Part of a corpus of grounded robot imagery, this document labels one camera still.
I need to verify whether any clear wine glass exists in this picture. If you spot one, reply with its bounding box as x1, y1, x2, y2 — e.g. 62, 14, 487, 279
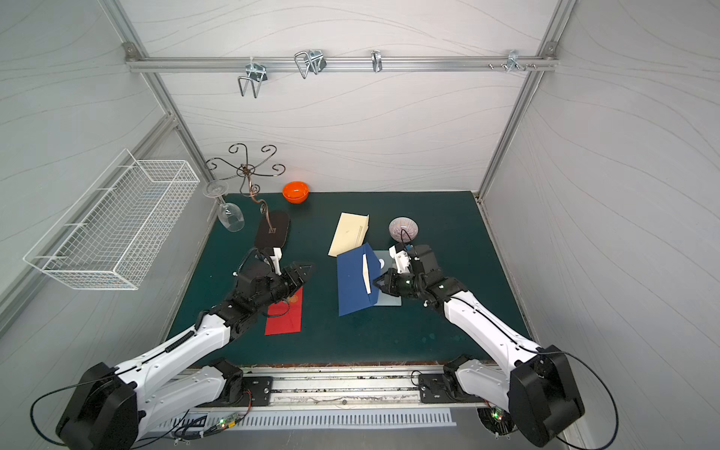
204, 180, 245, 233

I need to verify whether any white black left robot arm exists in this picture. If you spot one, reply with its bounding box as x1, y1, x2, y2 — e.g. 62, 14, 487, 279
55, 262, 314, 449

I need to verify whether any metal bracket hook right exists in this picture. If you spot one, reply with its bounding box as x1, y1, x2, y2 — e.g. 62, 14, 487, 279
487, 50, 537, 72

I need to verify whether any metal double hook left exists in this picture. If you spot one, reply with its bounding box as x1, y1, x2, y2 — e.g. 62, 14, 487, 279
237, 62, 268, 99

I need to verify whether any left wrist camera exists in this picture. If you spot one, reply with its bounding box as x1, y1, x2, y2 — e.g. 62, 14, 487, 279
265, 247, 282, 275

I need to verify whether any small green circuit board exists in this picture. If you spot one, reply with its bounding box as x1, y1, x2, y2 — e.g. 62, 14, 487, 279
217, 414, 243, 429

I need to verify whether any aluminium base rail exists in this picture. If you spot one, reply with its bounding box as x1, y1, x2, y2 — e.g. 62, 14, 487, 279
114, 364, 575, 412

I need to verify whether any cream yellow envelope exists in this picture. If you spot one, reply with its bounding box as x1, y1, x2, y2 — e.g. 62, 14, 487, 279
328, 212, 369, 257

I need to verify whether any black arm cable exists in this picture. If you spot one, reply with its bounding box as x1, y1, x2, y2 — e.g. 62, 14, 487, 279
539, 349, 620, 450
29, 381, 91, 448

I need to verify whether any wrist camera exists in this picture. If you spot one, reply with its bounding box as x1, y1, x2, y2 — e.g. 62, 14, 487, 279
389, 243, 411, 274
265, 247, 282, 275

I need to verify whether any orange bowl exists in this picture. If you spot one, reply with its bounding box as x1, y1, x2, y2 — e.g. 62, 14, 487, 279
282, 181, 309, 204

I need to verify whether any white vented strip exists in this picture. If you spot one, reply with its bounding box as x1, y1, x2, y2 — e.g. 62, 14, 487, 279
139, 409, 458, 433

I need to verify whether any pink striped glass bowl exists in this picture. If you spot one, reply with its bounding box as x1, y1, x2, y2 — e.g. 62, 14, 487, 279
388, 217, 419, 243

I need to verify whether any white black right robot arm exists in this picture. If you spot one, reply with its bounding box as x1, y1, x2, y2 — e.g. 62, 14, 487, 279
362, 245, 585, 447

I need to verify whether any light teal envelope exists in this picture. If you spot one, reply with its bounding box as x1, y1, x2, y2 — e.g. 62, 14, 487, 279
374, 250, 402, 308

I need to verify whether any aluminium overhead rail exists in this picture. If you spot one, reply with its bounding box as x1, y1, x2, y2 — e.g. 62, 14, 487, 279
126, 54, 560, 74

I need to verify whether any white wire basket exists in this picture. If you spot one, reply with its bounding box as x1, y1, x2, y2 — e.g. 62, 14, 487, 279
22, 149, 200, 291

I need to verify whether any metal double hook middle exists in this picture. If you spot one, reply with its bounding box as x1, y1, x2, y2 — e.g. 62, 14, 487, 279
294, 50, 327, 79

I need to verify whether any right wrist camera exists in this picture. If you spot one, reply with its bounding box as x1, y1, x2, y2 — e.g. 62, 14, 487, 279
389, 243, 411, 274

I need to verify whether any metal double hook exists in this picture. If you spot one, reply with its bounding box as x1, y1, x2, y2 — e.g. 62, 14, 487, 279
294, 50, 327, 79
237, 62, 268, 99

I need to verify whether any small metal hook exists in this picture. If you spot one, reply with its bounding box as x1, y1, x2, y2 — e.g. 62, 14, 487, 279
370, 50, 383, 73

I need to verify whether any red envelope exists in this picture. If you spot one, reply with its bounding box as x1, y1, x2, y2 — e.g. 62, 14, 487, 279
264, 289, 303, 336

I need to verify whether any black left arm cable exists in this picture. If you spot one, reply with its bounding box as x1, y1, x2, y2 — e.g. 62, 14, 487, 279
29, 381, 91, 448

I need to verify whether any blue envelope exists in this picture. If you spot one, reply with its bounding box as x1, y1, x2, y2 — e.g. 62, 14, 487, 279
337, 244, 381, 317

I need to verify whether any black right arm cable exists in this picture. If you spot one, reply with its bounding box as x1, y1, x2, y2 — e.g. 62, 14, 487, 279
539, 349, 620, 450

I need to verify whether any copper wine glass stand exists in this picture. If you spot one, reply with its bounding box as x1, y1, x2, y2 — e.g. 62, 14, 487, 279
204, 142, 290, 253

